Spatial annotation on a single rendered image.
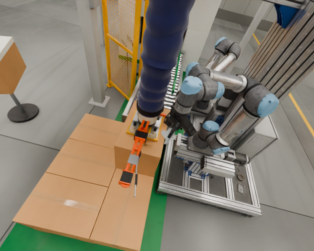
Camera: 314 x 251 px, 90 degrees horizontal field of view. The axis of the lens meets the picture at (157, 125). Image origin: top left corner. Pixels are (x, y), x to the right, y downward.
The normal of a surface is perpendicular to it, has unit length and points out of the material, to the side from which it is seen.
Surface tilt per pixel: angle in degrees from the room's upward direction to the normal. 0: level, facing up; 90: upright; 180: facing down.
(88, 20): 90
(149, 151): 0
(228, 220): 0
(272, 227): 0
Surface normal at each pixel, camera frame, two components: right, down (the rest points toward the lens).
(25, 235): 0.17, -0.64
